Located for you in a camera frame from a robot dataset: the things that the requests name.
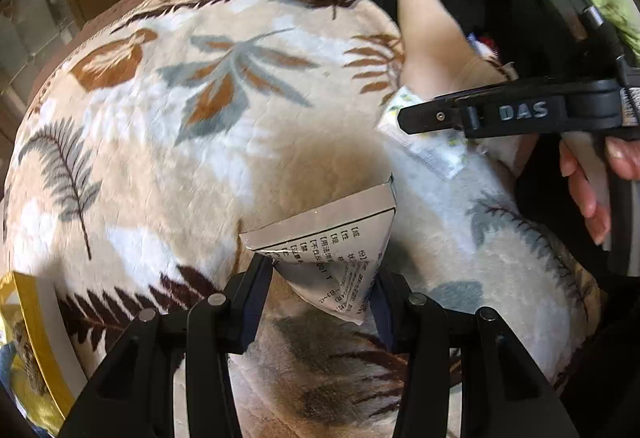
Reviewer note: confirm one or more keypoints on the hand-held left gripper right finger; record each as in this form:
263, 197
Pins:
387, 318

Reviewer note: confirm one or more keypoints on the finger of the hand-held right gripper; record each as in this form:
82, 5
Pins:
430, 115

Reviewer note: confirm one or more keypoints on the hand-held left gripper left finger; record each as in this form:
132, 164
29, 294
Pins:
250, 313

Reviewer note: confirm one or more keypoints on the white yellow dotted sachet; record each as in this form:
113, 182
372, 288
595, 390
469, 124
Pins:
435, 153

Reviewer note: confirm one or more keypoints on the silver printed sachet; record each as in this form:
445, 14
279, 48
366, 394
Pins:
330, 243

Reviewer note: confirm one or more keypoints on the white foam box yellow tape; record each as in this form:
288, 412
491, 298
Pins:
45, 333

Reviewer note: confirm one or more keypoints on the brown fuzzy plush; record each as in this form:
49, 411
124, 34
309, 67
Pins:
25, 353

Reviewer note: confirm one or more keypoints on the person's right hand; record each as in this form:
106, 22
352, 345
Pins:
587, 188

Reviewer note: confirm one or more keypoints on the person's socked foot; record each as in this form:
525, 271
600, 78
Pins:
440, 43

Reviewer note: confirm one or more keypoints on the leaf print blanket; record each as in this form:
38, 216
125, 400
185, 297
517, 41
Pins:
200, 143

